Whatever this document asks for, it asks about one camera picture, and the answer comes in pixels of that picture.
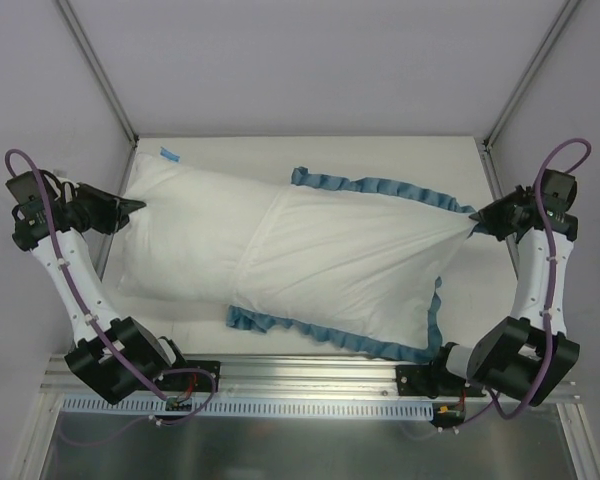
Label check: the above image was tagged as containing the blue patterned pillowcase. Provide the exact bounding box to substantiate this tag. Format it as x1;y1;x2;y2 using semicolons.
226;167;479;363

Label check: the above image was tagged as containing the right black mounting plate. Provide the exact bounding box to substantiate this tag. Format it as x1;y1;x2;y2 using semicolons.
395;365;486;399

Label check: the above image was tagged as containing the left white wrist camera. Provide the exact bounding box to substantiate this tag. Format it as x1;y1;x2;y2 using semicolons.
47;173;78;195

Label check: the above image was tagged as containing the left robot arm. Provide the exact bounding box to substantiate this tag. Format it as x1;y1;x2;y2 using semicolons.
6;170;189;405

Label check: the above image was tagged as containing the right aluminium frame post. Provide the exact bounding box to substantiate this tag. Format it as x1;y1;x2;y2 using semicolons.
482;0;583;151

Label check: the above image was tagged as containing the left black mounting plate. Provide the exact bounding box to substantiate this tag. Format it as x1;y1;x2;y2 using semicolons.
156;359;221;393

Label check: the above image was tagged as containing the aluminium frame post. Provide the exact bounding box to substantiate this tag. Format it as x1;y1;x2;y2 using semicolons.
54;0;139;146
482;0;583;151

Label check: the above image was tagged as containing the white slotted cable duct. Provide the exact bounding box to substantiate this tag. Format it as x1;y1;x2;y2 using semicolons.
62;395;434;422

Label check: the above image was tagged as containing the white pillow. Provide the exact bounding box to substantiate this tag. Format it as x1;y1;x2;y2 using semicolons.
119;153;283;303

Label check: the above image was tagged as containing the black mounting plate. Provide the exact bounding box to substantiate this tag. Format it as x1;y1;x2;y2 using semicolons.
395;365;486;399
156;359;221;393

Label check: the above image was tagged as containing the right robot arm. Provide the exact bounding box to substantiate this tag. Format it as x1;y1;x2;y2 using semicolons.
428;170;580;406

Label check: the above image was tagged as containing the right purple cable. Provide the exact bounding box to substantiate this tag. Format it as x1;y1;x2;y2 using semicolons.
404;137;594;441

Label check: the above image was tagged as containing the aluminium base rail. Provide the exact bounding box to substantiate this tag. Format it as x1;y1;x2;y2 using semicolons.
39;352;579;404

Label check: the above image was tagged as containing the left aluminium frame post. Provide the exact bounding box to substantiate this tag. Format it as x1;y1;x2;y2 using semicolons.
54;0;139;146

